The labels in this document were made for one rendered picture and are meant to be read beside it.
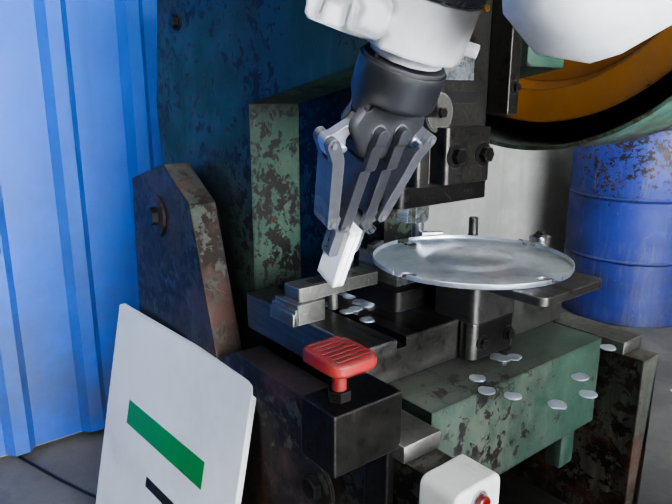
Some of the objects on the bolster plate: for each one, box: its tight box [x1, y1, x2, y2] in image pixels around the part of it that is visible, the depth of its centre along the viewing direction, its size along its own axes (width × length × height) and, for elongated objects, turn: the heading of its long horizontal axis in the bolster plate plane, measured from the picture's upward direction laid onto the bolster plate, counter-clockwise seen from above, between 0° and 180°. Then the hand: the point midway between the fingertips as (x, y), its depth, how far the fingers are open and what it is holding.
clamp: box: [270, 266, 378, 328], centre depth 91 cm, size 6×17×10 cm, turn 128°
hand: (338, 251), depth 61 cm, fingers closed
